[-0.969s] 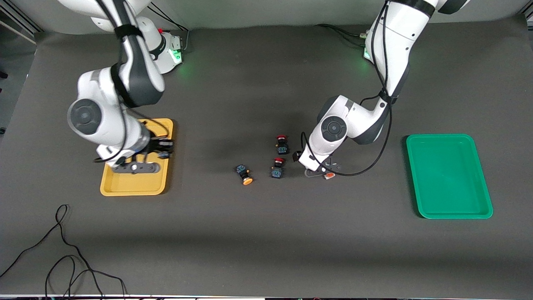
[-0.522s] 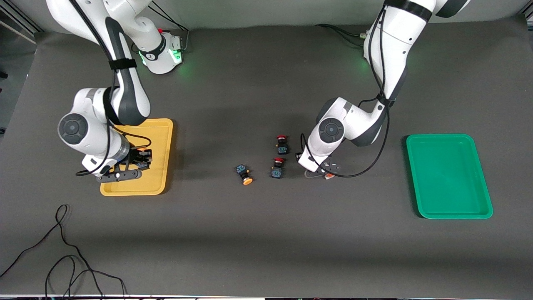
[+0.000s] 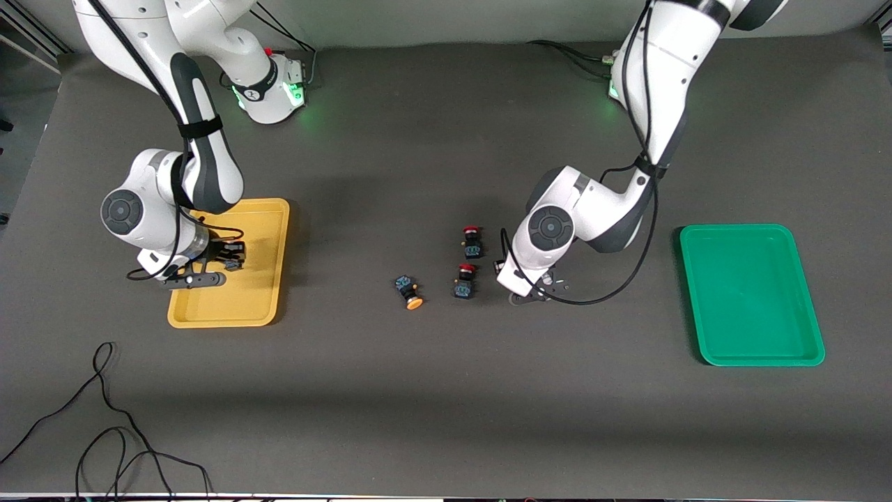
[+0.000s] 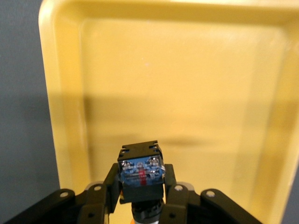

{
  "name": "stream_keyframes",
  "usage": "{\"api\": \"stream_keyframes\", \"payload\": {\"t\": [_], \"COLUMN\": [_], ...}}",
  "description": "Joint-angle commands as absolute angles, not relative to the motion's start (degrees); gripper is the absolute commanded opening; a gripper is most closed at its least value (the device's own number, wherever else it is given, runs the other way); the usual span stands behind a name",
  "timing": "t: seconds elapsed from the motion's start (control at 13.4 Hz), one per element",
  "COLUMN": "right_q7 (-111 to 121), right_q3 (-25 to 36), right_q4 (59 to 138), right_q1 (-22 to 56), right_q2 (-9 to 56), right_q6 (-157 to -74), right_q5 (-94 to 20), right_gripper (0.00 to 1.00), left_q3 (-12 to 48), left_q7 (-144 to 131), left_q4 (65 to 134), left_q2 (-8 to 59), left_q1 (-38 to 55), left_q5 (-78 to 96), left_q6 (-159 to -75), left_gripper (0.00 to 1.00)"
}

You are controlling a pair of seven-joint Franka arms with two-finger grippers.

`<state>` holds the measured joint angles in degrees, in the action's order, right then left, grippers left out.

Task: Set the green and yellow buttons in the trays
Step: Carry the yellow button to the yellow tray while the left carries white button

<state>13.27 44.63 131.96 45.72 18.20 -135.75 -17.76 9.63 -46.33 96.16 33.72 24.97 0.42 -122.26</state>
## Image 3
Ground yellow plastic tray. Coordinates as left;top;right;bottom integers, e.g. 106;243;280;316
167;198;291;328

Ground dark grey table mat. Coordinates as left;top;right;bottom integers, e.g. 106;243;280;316
0;28;892;497

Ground green plastic tray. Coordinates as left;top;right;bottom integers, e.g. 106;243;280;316
679;223;826;367

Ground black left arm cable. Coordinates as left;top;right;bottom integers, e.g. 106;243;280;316
499;0;661;306

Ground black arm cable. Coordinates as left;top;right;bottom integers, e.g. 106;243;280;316
87;0;246;283
499;0;661;306

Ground thin black loose cable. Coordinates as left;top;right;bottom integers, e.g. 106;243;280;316
0;342;213;501

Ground black right base cables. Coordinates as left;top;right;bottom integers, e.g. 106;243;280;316
247;3;318;90

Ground black base cables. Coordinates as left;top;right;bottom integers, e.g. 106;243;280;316
526;38;621;79
247;3;318;90

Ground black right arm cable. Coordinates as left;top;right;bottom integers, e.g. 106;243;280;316
87;0;246;283

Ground black left base cables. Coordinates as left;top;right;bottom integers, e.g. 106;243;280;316
526;38;621;79

